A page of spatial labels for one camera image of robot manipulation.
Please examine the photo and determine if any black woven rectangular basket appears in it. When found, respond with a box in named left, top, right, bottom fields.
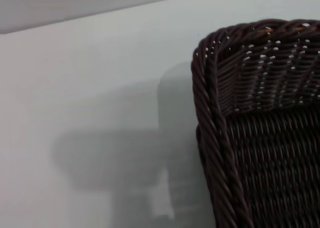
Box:
left=190, top=19, right=320, bottom=228

